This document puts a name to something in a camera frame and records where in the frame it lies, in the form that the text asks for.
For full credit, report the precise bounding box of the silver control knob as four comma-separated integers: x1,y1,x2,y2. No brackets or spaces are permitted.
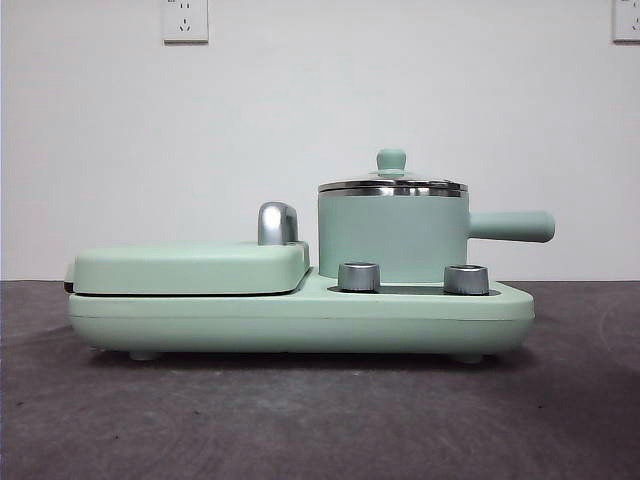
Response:
444,263,490,295
337,260,380,292

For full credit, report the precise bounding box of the white wall socket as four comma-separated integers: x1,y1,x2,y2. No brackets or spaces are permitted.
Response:
161,0,210,45
612,0,640,44

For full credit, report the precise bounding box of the mint green breakfast maker base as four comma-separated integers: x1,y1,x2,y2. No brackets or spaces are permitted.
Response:
67,267,536,364

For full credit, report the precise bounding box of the glass pot lid green knob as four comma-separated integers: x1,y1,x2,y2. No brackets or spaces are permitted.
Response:
318,147,470,196

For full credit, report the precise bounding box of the mint green pot with handle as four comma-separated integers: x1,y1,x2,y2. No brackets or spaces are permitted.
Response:
317,192,557,280

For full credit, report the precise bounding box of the chrome grill lid handle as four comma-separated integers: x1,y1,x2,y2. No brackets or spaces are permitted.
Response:
257,201,301,246

